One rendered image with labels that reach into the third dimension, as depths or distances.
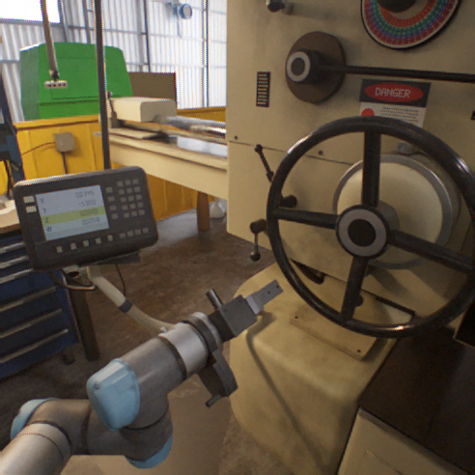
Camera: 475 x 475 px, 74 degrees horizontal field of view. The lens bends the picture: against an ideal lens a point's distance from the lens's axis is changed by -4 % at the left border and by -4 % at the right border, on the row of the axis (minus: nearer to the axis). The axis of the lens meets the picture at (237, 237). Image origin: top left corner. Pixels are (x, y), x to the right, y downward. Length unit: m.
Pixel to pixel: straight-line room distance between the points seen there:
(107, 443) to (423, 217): 0.61
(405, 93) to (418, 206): 0.23
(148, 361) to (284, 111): 0.66
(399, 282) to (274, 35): 0.65
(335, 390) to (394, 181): 0.79
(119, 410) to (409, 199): 0.55
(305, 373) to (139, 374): 0.89
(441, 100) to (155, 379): 0.66
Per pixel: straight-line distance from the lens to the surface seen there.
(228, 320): 0.48
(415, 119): 0.74
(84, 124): 2.99
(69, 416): 0.56
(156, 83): 9.12
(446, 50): 0.74
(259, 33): 0.93
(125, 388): 0.44
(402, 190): 0.64
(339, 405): 1.24
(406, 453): 1.24
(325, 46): 0.80
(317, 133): 0.55
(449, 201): 0.65
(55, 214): 0.92
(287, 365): 1.29
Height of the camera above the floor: 1.53
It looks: 26 degrees down
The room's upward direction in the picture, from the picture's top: 1 degrees clockwise
